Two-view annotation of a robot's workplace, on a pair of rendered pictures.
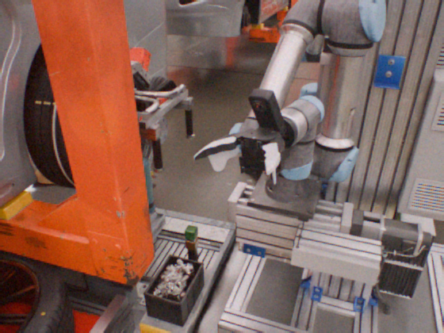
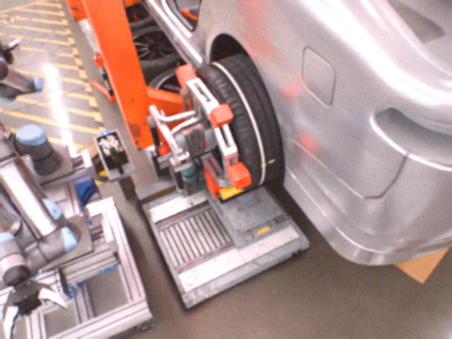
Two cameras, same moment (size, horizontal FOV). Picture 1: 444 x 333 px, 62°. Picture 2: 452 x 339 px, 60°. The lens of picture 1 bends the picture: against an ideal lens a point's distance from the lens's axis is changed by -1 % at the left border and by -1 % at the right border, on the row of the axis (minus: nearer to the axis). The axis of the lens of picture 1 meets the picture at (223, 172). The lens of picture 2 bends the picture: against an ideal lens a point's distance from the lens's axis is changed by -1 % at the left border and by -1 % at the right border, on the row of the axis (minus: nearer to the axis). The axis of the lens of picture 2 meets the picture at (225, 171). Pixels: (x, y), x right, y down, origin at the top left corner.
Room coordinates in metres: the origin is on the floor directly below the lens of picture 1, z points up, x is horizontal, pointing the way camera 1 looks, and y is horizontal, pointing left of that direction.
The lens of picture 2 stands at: (2.77, -0.43, 2.22)
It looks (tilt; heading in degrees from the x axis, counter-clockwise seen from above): 48 degrees down; 141
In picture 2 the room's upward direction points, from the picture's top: 7 degrees counter-clockwise
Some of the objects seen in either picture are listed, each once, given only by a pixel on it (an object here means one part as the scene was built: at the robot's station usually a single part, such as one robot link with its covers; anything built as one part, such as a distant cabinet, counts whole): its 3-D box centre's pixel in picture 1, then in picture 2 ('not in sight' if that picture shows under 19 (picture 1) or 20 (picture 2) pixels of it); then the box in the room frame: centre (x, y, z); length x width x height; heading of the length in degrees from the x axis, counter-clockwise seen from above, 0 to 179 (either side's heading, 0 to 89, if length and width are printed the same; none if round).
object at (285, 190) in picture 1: (287, 178); (44, 157); (1.09, -0.22, 0.87); 0.15 x 0.15 x 0.10
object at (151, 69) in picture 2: not in sight; (158, 56); (0.13, 1.11, 0.39); 0.66 x 0.66 x 0.24
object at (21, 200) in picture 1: (5, 202); not in sight; (1.18, 0.85, 0.71); 0.14 x 0.14 x 0.05; 72
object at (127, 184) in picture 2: not in sight; (122, 173); (0.86, 0.19, 0.21); 0.10 x 0.10 x 0.42; 72
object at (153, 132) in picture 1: (148, 130); (156, 119); (1.36, 0.30, 0.93); 0.09 x 0.05 x 0.05; 72
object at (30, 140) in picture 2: not in sight; (32, 141); (1.09, -0.23, 0.98); 0.13 x 0.12 x 0.14; 55
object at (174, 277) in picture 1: (175, 288); (112, 149); (0.92, 0.17, 0.51); 0.20 x 0.14 x 0.13; 161
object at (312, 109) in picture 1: (301, 117); not in sight; (0.80, -0.18, 1.21); 0.11 x 0.08 x 0.09; 145
